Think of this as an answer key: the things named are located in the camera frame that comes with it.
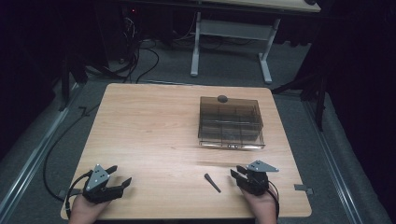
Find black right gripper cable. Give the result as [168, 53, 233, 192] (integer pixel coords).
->
[266, 180, 280, 220]

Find black stand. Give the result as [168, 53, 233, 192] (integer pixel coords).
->
[58, 50, 89, 112]
[271, 73, 329, 133]

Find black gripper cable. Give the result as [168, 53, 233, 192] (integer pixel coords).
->
[64, 170, 94, 219]
[266, 180, 280, 220]

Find slim dark stick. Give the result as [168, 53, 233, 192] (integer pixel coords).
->
[204, 173, 222, 194]

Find smoky transparent drawer box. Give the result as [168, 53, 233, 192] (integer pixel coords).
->
[197, 95, 266, 150]

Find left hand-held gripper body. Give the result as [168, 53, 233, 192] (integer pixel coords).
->
[82, 163, 124, 205]

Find tangle of black cables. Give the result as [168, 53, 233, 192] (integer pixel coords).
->
[83, 15, 161, 84]

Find grey tape piece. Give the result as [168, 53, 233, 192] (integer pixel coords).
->
[58, 188, 84, 199]
[293, 183, 314, 196]

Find person's right hand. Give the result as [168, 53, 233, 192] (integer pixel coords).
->
[241, 186, 278, 224]

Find metal floor rail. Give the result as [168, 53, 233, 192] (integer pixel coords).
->
[302, 100, 364, 224]
[0, 82, 82, 220]

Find black floor cable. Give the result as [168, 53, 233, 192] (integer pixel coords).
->
[42, 104, 101, 203]

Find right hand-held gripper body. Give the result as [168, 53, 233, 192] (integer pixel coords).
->
[236, 160, 280, 197]

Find person's left hand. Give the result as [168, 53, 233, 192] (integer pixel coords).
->
[68, 194, 112, 224]

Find white metal-framed desk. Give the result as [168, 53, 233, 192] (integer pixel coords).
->
[120, 0, 322, 85]

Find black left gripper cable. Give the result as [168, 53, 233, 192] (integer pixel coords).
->
[64, 170, 94, 219]

